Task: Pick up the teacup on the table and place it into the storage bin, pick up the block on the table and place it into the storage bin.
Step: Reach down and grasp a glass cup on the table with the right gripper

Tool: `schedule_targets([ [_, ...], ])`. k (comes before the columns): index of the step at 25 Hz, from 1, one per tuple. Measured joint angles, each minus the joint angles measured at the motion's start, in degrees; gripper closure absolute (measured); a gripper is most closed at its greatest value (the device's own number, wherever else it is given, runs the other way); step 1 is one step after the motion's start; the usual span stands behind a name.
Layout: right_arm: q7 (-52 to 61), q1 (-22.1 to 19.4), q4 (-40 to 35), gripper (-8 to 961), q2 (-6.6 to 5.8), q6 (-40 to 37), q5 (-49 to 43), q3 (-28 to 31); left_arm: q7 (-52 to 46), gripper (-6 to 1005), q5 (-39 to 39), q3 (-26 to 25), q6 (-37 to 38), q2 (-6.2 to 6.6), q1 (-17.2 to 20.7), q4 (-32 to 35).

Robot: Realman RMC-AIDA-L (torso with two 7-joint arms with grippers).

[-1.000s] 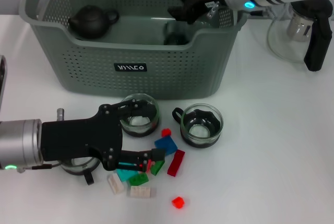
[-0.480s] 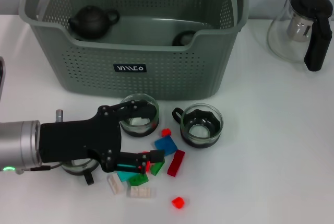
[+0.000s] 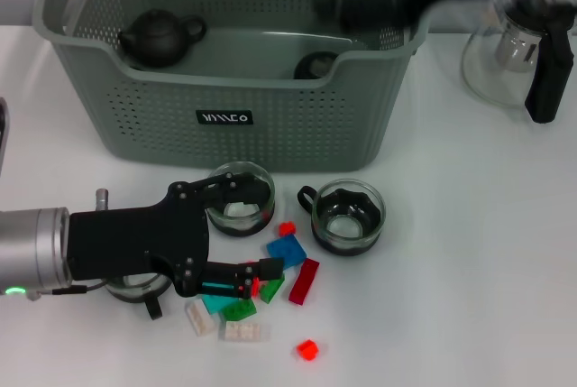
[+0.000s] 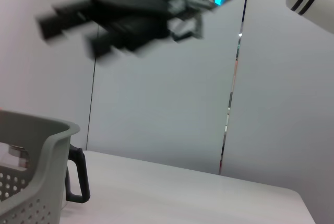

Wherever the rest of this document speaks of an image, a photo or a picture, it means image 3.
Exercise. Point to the black clay teapot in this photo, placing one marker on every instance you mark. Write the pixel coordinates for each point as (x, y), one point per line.
(158, 39)

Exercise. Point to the teal square toy brick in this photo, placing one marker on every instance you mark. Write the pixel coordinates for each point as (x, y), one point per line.
(216, 303)

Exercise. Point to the dark red long brick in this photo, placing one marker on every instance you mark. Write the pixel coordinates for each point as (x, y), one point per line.
(304, 283)

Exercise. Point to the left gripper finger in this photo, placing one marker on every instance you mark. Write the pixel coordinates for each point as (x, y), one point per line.
(270, 269)
(239, 188)

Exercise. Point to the bright red translucent brick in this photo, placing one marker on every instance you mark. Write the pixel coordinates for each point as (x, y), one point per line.
(255, 288)

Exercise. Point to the grey perforated storage bin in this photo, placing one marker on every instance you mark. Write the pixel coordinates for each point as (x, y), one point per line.
(270, 134)

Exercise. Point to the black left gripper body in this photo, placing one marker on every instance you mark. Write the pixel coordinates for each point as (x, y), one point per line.
(130, 238)

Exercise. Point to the small red toy brick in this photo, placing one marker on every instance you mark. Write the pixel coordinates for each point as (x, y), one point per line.
(286, 228)
(308, 350)

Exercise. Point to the glass teacup black holder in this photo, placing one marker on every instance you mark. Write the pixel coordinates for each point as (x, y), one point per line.
(243, 227)
(347, 229)
(315, 67)
(135, 291)

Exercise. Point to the blue square toy brick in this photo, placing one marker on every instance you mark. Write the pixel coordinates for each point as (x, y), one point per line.
(288, 248)

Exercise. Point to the green toy brick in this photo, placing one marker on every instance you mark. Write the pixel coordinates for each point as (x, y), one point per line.
(272, 292)
(239, 309)

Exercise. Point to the white translucent toy brick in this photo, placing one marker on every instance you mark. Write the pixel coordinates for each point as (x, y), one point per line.
(200, 318)
(243, 331)

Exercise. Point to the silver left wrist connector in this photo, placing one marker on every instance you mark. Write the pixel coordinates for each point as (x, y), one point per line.
(102, 199)

